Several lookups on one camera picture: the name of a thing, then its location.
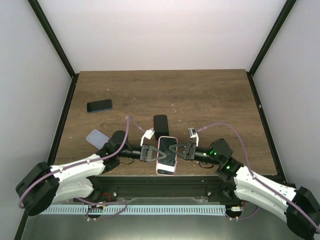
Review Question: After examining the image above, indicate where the left black frame post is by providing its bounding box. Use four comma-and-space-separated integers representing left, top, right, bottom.
26, 0, 76, 79

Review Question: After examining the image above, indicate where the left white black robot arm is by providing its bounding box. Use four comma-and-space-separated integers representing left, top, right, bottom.
15, 130, 167, 216

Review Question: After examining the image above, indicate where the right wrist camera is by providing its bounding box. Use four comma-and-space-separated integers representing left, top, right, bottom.
187, 127, 199, 146

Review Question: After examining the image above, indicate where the light blue slotted cable duct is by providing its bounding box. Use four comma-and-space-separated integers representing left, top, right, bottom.
42, 204, 226, 216

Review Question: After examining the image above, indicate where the bare black phone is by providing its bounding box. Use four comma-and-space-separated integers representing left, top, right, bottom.
157, 137, 177, 175

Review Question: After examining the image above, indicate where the metal sheet panel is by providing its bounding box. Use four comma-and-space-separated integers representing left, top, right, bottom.
13, 209, 298, 240

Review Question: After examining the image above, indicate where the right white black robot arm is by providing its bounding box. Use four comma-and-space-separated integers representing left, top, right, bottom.
168, 138, 320, 240

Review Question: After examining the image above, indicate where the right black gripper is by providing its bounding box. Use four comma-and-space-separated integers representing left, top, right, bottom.
169, 141, 221, 166

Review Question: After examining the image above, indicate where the purple cable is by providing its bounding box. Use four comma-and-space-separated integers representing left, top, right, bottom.
18, 114, 146, 210
197, 122, 320, 231

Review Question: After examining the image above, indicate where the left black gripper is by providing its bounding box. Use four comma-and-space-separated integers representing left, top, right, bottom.
117, 144, 167, 163

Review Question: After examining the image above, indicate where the black aluminium frame rail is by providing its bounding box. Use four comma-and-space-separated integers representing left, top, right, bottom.
96, 175, 242, 205

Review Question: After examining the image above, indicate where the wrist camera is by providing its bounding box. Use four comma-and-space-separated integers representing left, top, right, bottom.
140, 128, 155, 146
187, 127, 199, 146

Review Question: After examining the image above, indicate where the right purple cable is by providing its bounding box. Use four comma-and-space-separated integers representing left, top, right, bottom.
197, 122, 320, 231

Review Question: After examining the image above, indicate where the right black frame post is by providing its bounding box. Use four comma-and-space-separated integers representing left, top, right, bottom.
248, 0, 298, 76

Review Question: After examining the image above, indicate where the pink phone case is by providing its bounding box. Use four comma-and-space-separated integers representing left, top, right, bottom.
155, 136, 179, 177

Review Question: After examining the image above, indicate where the black frame post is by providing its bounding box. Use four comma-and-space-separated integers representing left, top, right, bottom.
26, 0, 76, 79
248, 0, 298, 76

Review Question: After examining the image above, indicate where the lavender phone case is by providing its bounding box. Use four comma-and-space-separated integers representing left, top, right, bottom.
86, 129, 110, 149

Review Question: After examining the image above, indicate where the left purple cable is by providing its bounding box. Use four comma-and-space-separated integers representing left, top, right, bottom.
18, 114, 146, 210

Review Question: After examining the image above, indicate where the black phone in blue case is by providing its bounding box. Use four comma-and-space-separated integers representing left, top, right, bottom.
86, 99, 113, 113

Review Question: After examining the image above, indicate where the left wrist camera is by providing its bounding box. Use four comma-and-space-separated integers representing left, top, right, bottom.
140, 128, 155, 146

